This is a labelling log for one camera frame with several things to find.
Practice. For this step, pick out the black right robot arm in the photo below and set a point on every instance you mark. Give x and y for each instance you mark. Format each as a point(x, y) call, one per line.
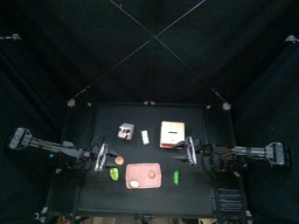
point(248, 152)

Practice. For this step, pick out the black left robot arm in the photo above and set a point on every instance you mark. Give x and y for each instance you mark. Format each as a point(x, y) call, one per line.
point(42, 144)

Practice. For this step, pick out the orange eggshell half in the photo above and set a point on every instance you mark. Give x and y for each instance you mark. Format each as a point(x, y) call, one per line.
point(118, 160)

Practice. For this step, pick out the white eggshell half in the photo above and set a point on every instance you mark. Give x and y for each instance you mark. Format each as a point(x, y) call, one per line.
point(133, 184)

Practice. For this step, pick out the green toy pea pod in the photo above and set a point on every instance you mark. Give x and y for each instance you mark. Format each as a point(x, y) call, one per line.
point(113, 174)

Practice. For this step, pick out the pink white toy box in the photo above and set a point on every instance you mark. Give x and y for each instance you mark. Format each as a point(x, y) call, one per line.
point(172, 134)

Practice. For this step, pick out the small grey pink box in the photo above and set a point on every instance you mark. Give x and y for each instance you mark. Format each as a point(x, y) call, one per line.
point(125, 131)

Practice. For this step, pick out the small white block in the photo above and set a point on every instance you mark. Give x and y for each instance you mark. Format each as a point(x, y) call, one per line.
point(144, 137)

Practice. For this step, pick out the pink square tray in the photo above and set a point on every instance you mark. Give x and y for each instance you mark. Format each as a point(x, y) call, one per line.
point(142, 176)

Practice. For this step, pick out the brown egg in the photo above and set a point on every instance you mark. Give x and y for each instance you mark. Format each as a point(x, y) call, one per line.
point(150, 174)

